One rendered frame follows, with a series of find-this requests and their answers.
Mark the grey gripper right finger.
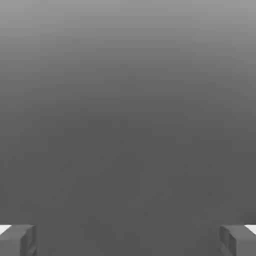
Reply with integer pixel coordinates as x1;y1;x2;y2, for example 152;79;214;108
218;224;256;256

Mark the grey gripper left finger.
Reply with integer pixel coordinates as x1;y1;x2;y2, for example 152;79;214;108
0;224;38;256

